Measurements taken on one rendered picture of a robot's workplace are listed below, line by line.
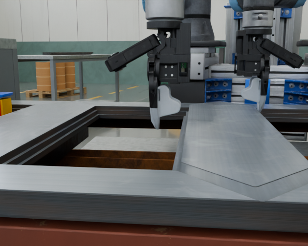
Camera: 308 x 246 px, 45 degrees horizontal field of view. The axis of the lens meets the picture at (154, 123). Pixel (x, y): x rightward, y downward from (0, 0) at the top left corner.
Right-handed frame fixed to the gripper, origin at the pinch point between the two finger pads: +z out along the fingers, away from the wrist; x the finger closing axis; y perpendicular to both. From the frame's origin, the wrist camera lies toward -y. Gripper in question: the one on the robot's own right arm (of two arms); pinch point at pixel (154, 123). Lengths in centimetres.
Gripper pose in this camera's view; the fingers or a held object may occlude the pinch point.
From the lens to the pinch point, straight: 76.5
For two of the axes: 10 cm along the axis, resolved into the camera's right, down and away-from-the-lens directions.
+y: 9.9, 0.2, -1.1
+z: 0.0, 9.8, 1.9
